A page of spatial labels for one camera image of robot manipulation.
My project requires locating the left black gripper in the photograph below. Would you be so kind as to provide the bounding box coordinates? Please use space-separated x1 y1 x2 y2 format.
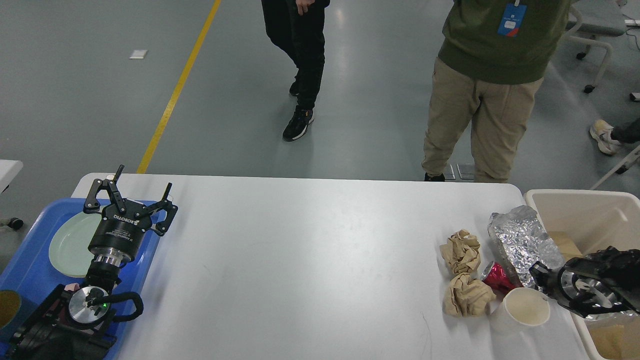
82 165 178 267

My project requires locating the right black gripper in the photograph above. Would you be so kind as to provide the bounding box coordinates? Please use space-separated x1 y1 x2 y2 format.
529 262 576 313

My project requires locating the aluminium foil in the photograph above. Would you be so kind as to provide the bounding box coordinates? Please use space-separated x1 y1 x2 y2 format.
487 205 566 289

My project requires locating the brown paper bag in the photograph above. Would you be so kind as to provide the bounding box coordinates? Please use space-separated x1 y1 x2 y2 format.
588 322 640 360
548 231 584 261

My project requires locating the light green plate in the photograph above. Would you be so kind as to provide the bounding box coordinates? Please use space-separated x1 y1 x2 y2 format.
48 212 102 278

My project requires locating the brown paper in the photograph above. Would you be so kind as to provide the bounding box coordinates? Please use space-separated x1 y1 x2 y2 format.
443 272 497 317
439 228 482 275

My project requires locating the pink mug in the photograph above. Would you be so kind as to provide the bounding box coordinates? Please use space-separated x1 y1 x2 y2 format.
64 283 80 293

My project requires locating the blue-grey mug yellow inside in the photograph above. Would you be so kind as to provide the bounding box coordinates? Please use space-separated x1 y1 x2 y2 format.
0 289 38 343

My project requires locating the aluminium foil tray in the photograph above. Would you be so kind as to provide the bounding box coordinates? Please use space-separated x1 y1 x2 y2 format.
583 310 640 329

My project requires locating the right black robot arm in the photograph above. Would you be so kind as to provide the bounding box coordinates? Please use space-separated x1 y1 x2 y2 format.
529 246 640 318

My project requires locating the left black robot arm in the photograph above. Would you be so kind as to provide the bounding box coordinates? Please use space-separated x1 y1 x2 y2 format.
1 165 178 360

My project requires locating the red foil wrapper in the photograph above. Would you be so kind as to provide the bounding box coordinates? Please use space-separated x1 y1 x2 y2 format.
480 260 522 296

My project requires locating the upright white paper cup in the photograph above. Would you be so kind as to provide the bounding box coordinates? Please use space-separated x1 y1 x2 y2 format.
489 287 551 335

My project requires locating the beige plastic bin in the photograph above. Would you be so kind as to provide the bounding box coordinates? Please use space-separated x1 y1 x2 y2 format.
524 189 640 360

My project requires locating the white chair at right edge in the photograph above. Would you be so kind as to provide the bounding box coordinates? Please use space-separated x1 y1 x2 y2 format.
589 145 640 191

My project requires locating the seated person at right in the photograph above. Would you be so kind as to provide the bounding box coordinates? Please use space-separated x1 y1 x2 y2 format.
589 118 640 156

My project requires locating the person in khaki trousers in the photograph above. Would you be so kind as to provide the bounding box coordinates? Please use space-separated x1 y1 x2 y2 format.
422 0 573 183

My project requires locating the right white office chair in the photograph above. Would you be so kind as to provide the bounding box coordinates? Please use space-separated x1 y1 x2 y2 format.
564 0 627 94

